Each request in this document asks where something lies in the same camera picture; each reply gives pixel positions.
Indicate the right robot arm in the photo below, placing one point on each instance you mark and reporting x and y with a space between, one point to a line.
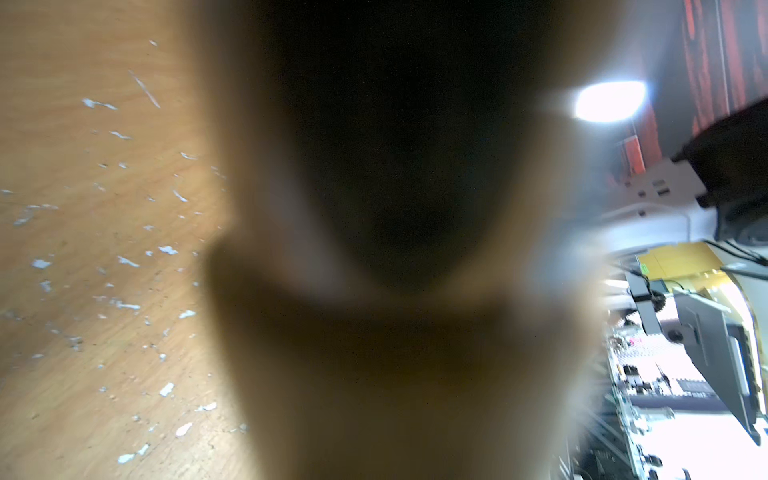
713 188

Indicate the sickle plain wooden handle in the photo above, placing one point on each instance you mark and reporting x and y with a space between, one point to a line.
407 290

